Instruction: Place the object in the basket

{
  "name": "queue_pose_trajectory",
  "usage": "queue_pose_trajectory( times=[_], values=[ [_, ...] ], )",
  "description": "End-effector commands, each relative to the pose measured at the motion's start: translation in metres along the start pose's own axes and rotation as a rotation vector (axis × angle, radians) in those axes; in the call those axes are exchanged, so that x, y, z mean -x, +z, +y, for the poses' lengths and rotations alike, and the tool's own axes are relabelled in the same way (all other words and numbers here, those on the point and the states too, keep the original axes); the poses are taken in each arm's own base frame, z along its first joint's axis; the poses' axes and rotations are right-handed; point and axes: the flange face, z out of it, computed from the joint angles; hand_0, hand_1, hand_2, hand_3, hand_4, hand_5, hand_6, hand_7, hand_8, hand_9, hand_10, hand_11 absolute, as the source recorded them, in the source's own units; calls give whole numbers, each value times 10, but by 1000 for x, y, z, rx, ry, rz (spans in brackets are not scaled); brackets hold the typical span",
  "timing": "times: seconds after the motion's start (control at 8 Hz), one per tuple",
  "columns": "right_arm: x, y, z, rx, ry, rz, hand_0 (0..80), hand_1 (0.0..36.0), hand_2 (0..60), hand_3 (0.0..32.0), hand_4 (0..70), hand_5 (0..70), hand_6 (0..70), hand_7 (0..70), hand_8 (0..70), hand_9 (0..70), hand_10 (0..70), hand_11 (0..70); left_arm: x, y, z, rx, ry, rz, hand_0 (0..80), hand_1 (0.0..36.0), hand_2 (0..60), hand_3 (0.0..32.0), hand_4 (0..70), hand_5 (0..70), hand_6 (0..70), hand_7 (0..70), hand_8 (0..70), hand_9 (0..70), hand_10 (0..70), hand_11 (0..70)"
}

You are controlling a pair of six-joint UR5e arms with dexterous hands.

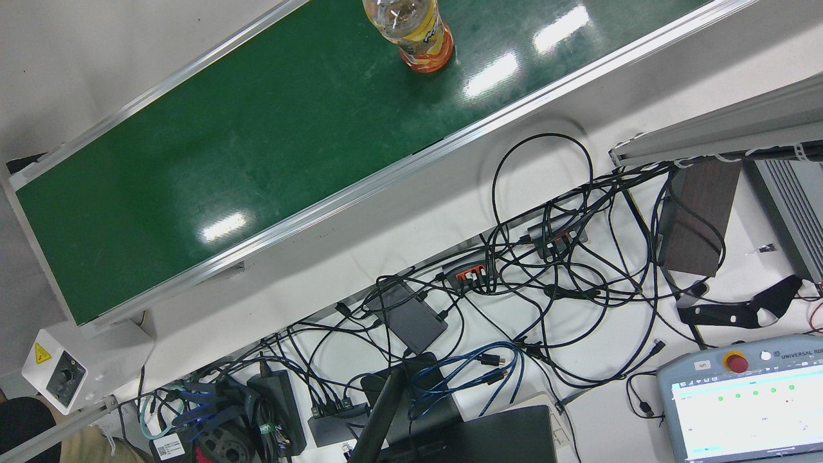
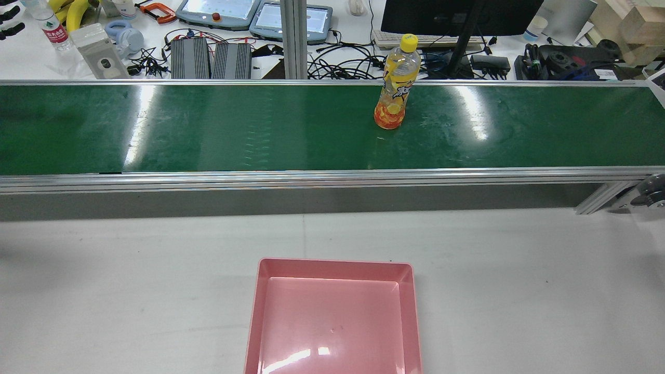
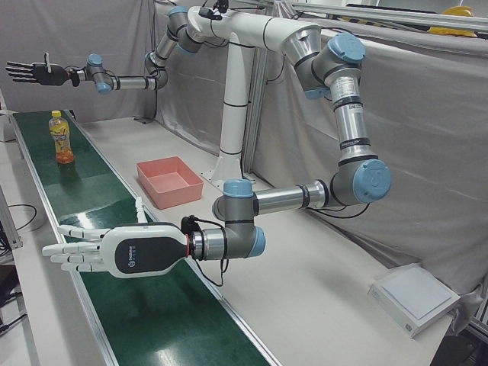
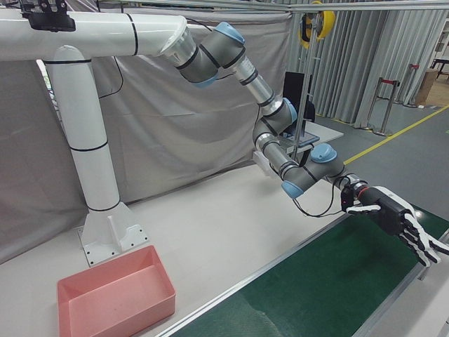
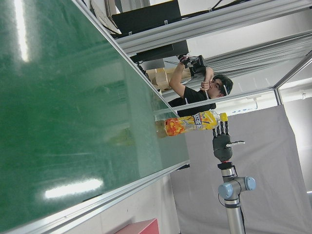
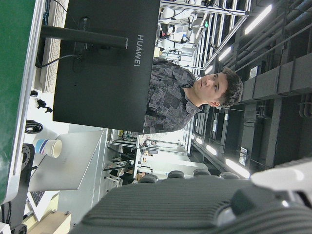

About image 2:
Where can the orange juice bottle yellow cap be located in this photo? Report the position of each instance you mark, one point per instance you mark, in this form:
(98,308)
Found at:
(397,88)

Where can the pink plastic tray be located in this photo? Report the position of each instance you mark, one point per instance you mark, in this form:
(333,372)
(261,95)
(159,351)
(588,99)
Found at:
(332,322)

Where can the green conveyor belt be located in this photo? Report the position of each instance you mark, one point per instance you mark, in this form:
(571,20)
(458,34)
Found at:
(208,130)

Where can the beige keyboard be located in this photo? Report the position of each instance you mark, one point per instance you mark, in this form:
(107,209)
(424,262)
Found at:
(384,39)

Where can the grey finned power supply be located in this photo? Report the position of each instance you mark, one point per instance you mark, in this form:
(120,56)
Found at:
(189,59)
(231,59)

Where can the grey teach pendant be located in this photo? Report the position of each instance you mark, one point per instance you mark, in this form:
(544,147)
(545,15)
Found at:
(265,21)
(218,21)

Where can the white computer mouse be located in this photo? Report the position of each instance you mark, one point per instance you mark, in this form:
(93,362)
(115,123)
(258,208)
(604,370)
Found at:
(356,6)

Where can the black monitor stand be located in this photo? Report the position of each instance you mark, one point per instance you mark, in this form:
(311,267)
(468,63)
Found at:
(460,52)

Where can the black monitor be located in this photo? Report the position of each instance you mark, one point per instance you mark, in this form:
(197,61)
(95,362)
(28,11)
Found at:
(441,15)

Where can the light blue headphones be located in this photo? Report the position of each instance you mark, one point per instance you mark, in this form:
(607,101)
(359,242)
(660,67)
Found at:
(132,39)

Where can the white paper cup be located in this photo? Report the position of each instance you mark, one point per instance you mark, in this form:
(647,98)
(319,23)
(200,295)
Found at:
(535,28)

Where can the white plastic jar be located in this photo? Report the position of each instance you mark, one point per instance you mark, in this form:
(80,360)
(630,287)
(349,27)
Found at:
(124,8)

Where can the yellow banana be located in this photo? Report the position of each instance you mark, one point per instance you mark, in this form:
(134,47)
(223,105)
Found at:
(58,5)
(78,13)

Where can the clear water bottle red label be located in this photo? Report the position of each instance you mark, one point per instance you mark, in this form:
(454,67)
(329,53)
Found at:
(54,34)

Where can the light wooden block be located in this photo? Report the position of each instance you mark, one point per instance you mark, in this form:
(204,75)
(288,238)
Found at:
(641,26)
(602,13)

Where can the black plastic grip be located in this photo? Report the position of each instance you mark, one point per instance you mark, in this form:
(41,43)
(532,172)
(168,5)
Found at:
(9,13)
(11,30)

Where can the aluminium profile post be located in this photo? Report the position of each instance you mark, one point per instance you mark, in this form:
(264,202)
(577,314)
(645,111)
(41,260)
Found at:
(293,41)

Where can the black flat bracket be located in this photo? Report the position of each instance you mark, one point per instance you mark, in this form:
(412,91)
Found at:
(265,50)

